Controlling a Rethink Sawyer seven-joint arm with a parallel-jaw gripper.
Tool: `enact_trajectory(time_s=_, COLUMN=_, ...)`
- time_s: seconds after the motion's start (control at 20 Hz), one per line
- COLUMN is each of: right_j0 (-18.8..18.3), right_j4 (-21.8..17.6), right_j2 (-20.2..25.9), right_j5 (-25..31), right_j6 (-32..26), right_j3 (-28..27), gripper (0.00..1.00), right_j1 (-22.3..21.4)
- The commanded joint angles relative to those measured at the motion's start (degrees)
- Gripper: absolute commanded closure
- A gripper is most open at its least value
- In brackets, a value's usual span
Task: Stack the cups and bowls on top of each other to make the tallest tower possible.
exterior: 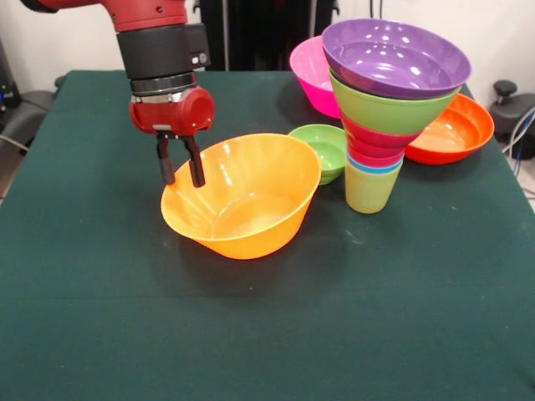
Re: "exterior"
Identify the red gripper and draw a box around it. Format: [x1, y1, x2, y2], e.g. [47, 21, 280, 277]
[129, 86, 217, 189]

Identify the large green bowl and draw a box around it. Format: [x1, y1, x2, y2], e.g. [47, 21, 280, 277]
[329, 66, 463, 136]

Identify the small red bowl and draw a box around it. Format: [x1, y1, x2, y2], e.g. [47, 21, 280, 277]
[341, 111, 421, 159]

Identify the black equipment with knob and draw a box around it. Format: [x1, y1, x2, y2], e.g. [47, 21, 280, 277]
[488, 79, 535, 145]

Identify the yellow cup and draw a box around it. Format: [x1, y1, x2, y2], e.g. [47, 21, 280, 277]
[344, 161, 404, 215]

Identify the black electronics box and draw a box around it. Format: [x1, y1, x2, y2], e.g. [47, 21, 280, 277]
[0, 35, 22, 124]

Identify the dark green tablecloth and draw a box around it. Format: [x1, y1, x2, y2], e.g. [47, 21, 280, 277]
[0, 69, 535, 401]

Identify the grey cable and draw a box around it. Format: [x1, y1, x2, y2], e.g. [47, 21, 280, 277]
[0, 133, 30, 154]

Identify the small green bowl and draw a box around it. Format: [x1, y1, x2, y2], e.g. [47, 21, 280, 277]
[288, 124, 349, 186]

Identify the white cable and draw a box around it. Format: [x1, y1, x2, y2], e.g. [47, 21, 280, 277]
[502, 106, 535, 155]

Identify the red-orange bowl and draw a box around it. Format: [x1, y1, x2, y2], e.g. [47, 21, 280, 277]
[404, 93, 496, 165]

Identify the large orange bowl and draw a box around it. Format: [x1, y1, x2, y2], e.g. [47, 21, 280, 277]
[160, 133, 323, 261]

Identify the red cup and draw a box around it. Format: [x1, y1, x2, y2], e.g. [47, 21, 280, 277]
[346, 145, 405, 168]

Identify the purple bowl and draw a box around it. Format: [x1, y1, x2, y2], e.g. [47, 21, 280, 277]
[322, 18, 472, 100]

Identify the blue cup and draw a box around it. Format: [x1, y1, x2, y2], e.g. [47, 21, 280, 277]
[345, 153, 405, 175]

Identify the pink bowl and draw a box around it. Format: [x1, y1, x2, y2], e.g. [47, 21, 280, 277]
[289, 35, 342, 119]

